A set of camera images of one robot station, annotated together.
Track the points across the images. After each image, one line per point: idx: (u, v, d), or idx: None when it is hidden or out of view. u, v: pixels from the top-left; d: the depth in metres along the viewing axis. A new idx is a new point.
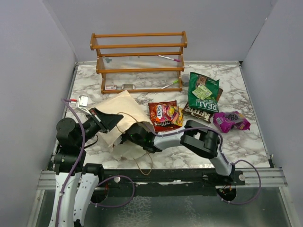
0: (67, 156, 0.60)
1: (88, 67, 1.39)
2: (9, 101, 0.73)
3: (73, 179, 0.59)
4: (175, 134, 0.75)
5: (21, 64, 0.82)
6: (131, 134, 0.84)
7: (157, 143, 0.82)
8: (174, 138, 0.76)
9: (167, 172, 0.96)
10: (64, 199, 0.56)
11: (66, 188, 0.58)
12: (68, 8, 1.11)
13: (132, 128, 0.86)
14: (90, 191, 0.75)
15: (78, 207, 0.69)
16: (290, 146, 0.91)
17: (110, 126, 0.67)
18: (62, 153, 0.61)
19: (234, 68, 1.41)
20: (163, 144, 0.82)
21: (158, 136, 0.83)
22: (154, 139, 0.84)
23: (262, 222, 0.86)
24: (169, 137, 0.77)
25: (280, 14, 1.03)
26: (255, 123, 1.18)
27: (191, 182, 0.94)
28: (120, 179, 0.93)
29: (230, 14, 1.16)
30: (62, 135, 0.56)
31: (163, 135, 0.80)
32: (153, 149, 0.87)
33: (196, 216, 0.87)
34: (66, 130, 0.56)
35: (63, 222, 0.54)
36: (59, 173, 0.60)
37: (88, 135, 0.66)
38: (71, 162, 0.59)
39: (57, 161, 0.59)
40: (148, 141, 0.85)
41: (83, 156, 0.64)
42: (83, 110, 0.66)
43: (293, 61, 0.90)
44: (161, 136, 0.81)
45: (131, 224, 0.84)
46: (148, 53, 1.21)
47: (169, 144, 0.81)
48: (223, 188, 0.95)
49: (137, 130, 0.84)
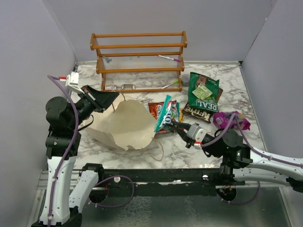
0: (59, 139, 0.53)
1: (88, 67, 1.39)
2: (9, 101, 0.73)
3: (67, 163, 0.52)
4: (299, 167, 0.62)
5: (21, 65, 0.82)
6: (228, 145, 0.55)
7: (259, 164, 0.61)
8: (292, 170, 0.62)
9: (167, 172, 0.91)
10: (58, 186, 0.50)
11: (60, 174, 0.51)
12: (68, 8, 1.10)
13: (227, 135, 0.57)
14: (90, 185, 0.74)
15: (77, 196, 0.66)
16: (290, 146, 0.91)
17: (105, 105, 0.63)
18: (54, 135, 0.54)
19: (234, 68, 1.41)
20: (260, 167, 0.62)
21: (264, 156, 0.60)
22: (253, 158, 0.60)
23: (262, 222, 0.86)
24: (288, 168, 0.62)
25: (280, 14, 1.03)
26: (255, 123, 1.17)
27: (191, 182, 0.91)
28: (121, 179, 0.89)
29: (230, 14, 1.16)
30: (52, 116, 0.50)
31: (272, 158, 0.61)
32: (239, 165, 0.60)
33: (196, 216, 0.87)
34: (57, 111, 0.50)
35: (57, 208, 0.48)
36: (52, 157, 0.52)
37: (83, 116, 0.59)
38: (64, 144, 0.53)
39: (49, 144, 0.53)
40: (236, 154, 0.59)
41: (78, 140, 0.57)
42: (73, 88, 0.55)
43: (293, 61, 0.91)
44: (266, 159, 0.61)
45: (131, 224, 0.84)
46: (148, 53, 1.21)
47: (267, 169, 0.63)
48: (224, 188, 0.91)
49: (238, 142, 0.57)
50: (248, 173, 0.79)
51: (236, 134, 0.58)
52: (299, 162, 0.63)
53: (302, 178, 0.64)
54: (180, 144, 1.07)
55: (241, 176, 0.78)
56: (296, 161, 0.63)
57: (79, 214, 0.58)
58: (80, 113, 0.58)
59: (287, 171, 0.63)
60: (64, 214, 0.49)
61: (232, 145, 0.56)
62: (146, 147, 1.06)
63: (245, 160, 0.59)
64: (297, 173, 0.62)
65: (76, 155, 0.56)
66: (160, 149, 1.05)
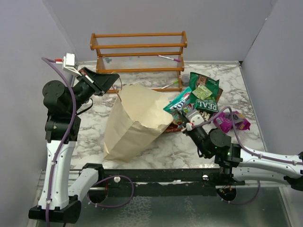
0: (59, 123, 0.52)
1: (88, 67, 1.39)
2: (9, 101, 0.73)
3: (66, 147, 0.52)
4: (290, 164, 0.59)
5: (21, 65, 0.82)
6: (217, 145, 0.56)
7: (248, 162, 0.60)
8: (284, 167, 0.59)
9: (167, 172, 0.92)
10: (57, 170, 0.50)
11: (59, 158, 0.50)
12: (68, 8, 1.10)
13: (216, 135, 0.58)
14: (89, 178, 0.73)
15: (76, 187, 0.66)
16: (290, 146, 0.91)
17: (104, 88, 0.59)
18: (54, 119, 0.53)
19: (234, 68, 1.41)
20: (250, 165, 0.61)
21: (252, 153, 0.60)
22: (241, 156, 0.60)
23: (262, 222, 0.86)
24: (278, 165, 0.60)
25: (280, 14, 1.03)
26: (255, 123, 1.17)
27: (191, 183, 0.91)
28: (120, 179, 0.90)
29: (230, 14, 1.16)
30: (49, 100, 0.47)
31: (262, 156, 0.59)
32: (230, 164, 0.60)
33: (196, 216, 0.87)
34: (54, 95, 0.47)
35: (56, 193, 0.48)
36: (51, 141, 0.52)
37: (82, 100, 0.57)
38: (64, 129, 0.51)
39: (48, 127, 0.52)
40: (227, 154, 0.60)
41: (78, 124, 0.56)
42: (70, 70, 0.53)
43: (293, 61, 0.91)
44: (256, 157, 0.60)
45: (131, 224, 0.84)
46: (148, 53, 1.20)
47: (258, 167, 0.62)
48: (224, 188, 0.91)
49: (227, 141, 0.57)
50: (246, 172, 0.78)
51: (225, 134, 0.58)
52: (292, 159, 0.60)
53: (297, 176, 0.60)
54: (180, 144, 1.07)
55: (240, 175, 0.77)
56: (288, 158, 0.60)
57: (79, 202, 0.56)
58: (79, 97, 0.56)
59: (278, 169, 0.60)
60: (62, 199, 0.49)
61: (220, 145, 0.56)
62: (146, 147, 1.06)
63: (235, 159, 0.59)
64: (289, 170, 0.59)
65: (75, 140, 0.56)
66: (160, 149, 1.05)
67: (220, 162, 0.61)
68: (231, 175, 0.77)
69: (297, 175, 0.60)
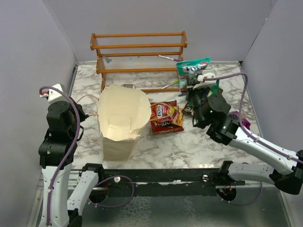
0: (53, 146, 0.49)
1: (88, 67, 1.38)
2: (9, 102, 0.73)
3: (63, 173, 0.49)
4: (284, 157, 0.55)
5: (21, 65, 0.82)
6: (212, 109, 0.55)
7: (242, 143, 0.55)
8: (277, 158, 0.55)
9: (167, 172, 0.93)
10: (54, 196, 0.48)
11: (55, 183, 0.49)
12: (68, 8, 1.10)
13: (215, 100, 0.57)
14: (90, 186, 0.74)
15: (77, 198, 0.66)
16: (290, 146, 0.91)
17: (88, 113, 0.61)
18: (49, 142, 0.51)
19: (234, 68, 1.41)
20: (240, 147, 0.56)
21: (249, 135, 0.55)
22: (236, 134, 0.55)
23: (262, 222, 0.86)
24: (272, 155, 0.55)
25: (280, 14, 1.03)
26: (255, 123, 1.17)
27: (191, 182, 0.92)
28: (121, 179, 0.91)
29: (230, 14, 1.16)
30: (53, 115, 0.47)
31: (258, 140, 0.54)
32: (221, 138, 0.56)
33: (196, 216, 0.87)
34: (58, 111, 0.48)
35: (55, 218, 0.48)
36: (46, 167, 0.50)
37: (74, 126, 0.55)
38: (58, 152, 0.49)
39: (41, 152, 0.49)
40: (222, 126, 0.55)
41: (75, 147, 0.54)
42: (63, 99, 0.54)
43: (293, 61, 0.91)
44: (252, 140, 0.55)
45: (131, 224, 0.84)
46: (148, 53, 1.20)
47: (247, 152, 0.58)
48: (223, 188, 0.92)
49: (223, 107, 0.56)
50: (240, 169, 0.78)
51: (225, 102, 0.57)
52: (288, 153, 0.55)
53: (286, 172, 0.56)
54: (180, 144, 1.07)
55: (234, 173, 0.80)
56: (284, 151, 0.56)
57: (79, 216, 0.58)
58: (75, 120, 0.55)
59: (270, 159, 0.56)
60: (62, 222, 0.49)
61: (216, 109, 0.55)
62: (146, 147, 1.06)
63: (228, 135, 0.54)
64: (280, 163, 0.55)
65: (72, 163, 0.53)
66: (160, 149, 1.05)
67: (211, 134, 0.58)
68: (226, 171, 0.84)
69: (287, 171, 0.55)
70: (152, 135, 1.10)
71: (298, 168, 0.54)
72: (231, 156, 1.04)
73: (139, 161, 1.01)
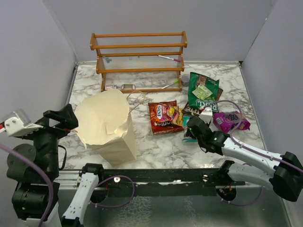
0: (28, 202, 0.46)
1: (88, 67, 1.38)
2: (8, 101, 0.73)
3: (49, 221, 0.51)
4: (266, 158, 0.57)
5: (21, 65, 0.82)
6: (189, 126, 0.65)
7: (229, 149, 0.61)
8: (260, 160, 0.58)
9: (167, 172, 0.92)
10: None
11: None
12: (68, 8, 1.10)
13: (190, 118, 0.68)
14: (90, 190, 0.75)
15: (77, 206, 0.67)
16: (289, 146, 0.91)
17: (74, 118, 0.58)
18: (23, 188, 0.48)
19: (234, 68, 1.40)
20: (230, 154, 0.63)
21: (234, 142, 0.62)
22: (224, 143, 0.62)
23: (262, 223, 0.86)
24: (255, 157, 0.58)
25: (280, 14, 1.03)
26: (256, 123, 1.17)
27: (191, 183, 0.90)
28: (120, 179, 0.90)
29: (230, 14, 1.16)
30: (16, 172, 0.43)
31: (243, 145, 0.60)
32: (214, 148, 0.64)
33: (196, 216, 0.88)
34: (19, 165, 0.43)
35: None
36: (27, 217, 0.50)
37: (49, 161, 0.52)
38: (36, 206, 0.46)
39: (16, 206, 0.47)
40: (213, 138, 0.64)
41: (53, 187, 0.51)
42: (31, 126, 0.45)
43: (293, 61, 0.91)
44: (238, 146, 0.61)
45: (131, 224, 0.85)
46: (148, 53, 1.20)
47: (237, 159, 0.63)
48: (224, 188, 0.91)
49: (196, 122, 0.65)
50: (240, 170, 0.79)
51: (198, 118, 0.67)
52: (271, 154, 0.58)
53: (272, 174, 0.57)
54: (180, 144, 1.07)
55: (235, 173, 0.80)
56: (268, 153, 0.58)
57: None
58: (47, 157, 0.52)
59: (255, 162, 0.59)
60: None
61: (191, 126, 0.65)
62: (146, 147, 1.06)
63: (219, 144, 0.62)
64: (263, 164, 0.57)
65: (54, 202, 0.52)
66: (160, 149, 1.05)
67: (206, 147, 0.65)
68: (226, 170, 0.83)
69: (271, 172, 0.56)
70: (152, 135, 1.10)
71: (279, 167, 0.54)
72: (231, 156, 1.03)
73: (139, 161, 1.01)
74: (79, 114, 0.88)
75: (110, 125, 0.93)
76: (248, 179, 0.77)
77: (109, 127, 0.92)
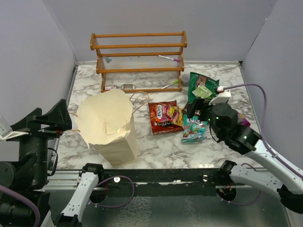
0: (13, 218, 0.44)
1: (88, 67, 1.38)
2: (8, 101, 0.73)
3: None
4: (299, 177, 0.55)
5: (21, 65, 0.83)
6: (218, 115, 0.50)
7: (261, 156, 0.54)
8: (292, 178, 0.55)
9: (167, 172, 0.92)
10: None
11: None
12: (68, 8, 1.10)
13: (218, 106, 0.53)
14: (89, 189, 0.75)
15: (76, 204, 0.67)
16: (289, 146, 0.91)
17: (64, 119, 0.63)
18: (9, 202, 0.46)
19: (234, 68, 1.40)
20: (257, 160, 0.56)
21: (269, 151, 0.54)
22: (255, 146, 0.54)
23: (262, 222, 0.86)
24: (288, 173, 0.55)
25: (280, 14, 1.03)
26: (255, 123, 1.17)
27: (191, 182, 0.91)
28: (120, 180, 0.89)
29: (230, 14, 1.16)
30: None
31: (277, 156, 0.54)
32: (239, 147, 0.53)
33: (196, 216, 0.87)
34: None
35: None
36: None
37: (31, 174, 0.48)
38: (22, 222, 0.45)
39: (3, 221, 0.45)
40: (242, 135, 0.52)
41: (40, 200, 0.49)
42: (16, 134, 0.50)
43: (293, 62, 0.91)
44: (271, 155, 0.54)
45: (131, 224, 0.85)
46: (148, 53, 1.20)
47: (262, 165, 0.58)
48: (224, 188, 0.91)
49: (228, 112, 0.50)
50: (244, 174, 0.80)
51: (229, 107, 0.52)
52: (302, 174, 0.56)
53: (296, 192, 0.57)
54: (180, 144, 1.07)
55: (236, 175, 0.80)
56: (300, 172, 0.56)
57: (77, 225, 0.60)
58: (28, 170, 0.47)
59: (284, 178, 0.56)
60: None
61: (220, 115, 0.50)
62: (146, 147, 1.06)
63: (247, 145, 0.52)
64: (294, 182, 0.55)
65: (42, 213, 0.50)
66: (160, 149, 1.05)
67: (228, 144, 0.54)
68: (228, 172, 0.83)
69: (298, 191, 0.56)
70: (152, 135, 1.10)
71: None
72: (231, 156, 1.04)
73: (139, 161, 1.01)
74: (81, 113, 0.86)
75: (111, 125, 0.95)
76: (250, 183, 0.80)
77: (111, 127, 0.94)
